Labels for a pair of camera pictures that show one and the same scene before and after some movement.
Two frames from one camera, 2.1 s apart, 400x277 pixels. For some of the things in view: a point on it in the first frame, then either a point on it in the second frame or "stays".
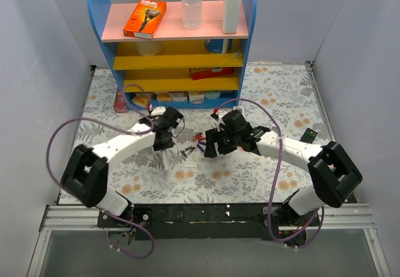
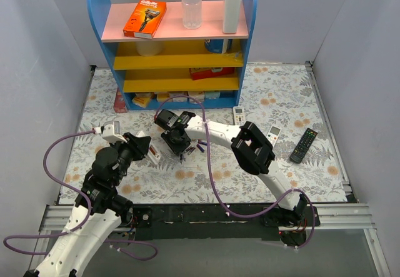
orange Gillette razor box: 145,19 stays
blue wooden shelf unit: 180,67 stays
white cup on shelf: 149,48 stays
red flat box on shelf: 206,72 stays
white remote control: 165,158 -> 153,153
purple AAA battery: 202,150 stays
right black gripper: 217,142 -> 174,141
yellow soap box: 141,99 stays
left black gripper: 163,140 -> 139,142
